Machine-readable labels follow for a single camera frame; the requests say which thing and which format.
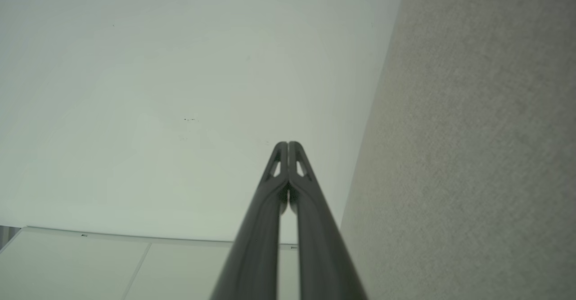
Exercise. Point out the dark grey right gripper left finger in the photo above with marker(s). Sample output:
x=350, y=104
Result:
x=254, y=246

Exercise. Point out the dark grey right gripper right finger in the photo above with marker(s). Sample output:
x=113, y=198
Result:
x=321, y=255

